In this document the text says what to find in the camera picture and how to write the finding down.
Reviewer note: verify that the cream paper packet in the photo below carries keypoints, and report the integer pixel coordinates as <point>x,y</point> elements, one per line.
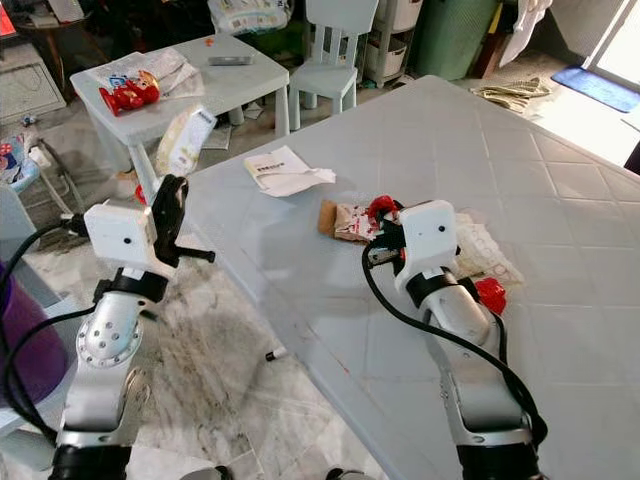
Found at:
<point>188,140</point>

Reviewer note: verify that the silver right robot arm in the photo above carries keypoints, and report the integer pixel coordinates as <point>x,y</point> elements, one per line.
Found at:
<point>480,385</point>

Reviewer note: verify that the purple rubbish bin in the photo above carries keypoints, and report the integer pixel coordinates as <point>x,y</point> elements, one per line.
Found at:
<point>32,345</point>

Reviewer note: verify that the green plastic bin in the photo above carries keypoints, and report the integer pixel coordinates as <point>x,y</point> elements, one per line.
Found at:
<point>452,40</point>

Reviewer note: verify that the red plastic bowl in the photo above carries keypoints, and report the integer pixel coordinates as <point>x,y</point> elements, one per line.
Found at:
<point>145,192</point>

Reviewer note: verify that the white red printed snack packet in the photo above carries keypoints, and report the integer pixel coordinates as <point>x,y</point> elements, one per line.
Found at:
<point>345,220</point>

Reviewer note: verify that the clear plastic wrapper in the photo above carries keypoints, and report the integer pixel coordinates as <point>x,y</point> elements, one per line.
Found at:
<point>485,248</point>

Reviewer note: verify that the white paper booklet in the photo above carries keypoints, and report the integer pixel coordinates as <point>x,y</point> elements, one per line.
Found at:
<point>282,170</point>

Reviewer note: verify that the red toy figure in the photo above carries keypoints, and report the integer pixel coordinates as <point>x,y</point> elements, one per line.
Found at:
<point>130,93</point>

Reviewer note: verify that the small red wrapper piece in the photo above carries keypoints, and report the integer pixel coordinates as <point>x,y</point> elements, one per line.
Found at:
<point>490,293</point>

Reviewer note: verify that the small white plastic table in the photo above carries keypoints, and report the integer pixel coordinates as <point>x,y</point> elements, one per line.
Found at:
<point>240,82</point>

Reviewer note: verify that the white plastic bag with papers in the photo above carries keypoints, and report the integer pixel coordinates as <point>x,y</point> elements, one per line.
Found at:
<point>165,66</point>

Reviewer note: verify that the white marker pen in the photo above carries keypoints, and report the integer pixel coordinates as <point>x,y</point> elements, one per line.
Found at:
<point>277,354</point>

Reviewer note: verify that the grey remote control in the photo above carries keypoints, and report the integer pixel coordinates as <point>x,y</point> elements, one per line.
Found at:
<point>231,60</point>

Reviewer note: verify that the baby bouncer seat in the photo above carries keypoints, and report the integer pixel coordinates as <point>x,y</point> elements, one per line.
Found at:
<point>22,158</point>

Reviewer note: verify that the white plastic child chair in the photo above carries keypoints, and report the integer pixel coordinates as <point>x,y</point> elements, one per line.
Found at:
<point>328,78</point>

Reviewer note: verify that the pale blue plastic stool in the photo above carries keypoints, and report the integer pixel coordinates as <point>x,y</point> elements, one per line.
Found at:
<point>15,225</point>

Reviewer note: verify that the white plastic drawer unit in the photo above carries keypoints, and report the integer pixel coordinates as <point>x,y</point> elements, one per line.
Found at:
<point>390,50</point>

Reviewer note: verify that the white boxy appliance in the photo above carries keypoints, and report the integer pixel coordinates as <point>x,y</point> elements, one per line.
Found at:
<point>30,88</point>

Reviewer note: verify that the beige cloth rag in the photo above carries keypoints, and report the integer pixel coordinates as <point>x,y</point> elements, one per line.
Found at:
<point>510,93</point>

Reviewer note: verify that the white diaper package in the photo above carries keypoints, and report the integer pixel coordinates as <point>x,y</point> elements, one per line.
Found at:
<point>250,15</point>

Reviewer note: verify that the round wooden side table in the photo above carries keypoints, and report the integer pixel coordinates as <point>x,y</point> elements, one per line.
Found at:
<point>45,25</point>

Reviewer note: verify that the white hanging cloth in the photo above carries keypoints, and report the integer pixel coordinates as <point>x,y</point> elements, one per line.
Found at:
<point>525,30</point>

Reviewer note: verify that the blue floor mat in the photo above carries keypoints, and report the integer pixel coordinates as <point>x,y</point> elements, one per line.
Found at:
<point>598,88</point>

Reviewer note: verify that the dark rounded object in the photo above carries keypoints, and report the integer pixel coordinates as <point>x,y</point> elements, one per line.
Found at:
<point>633,158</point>

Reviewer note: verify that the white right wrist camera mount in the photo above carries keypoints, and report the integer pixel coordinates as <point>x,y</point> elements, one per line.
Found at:
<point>428,240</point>

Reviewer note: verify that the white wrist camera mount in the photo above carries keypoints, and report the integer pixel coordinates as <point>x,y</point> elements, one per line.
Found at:
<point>428,240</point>
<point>122,238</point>

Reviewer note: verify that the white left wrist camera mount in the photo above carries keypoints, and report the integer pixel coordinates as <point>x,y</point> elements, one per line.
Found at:
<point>122,238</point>

